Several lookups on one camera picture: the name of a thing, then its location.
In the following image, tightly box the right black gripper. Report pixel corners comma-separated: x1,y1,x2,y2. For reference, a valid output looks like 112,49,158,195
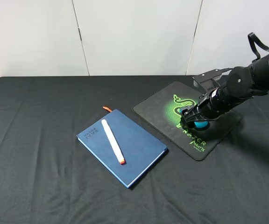
180,67,254,128

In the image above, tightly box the white marker pen orange cap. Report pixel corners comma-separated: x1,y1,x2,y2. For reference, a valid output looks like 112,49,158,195
101,119,126,165

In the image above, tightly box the grey and teal computer mouse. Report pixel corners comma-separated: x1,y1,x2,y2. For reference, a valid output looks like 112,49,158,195
179,105,209,130

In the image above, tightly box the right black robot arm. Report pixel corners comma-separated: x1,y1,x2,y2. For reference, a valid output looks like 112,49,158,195
180,54,269,128

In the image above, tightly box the black green Razer mouse pad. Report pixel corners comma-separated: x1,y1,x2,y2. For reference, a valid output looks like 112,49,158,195
133,81,242,161

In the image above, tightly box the blue hardcover notebook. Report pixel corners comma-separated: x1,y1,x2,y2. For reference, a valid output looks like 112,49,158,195
77,109,167,188

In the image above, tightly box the black tablecloth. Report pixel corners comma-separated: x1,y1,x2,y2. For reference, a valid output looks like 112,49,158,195
0,76,269,224

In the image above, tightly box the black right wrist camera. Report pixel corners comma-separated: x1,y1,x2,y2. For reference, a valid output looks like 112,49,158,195
193,68,232,92

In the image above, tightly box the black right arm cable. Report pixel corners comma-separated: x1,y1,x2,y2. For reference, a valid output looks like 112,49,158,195
248,32,269,63

